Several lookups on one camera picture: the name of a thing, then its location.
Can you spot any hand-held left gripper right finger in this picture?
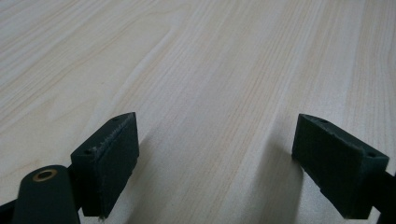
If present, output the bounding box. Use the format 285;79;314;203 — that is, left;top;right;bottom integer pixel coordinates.
291;113;390;219

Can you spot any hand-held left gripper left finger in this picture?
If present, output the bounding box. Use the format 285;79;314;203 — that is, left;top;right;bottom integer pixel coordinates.
70;112;140;219

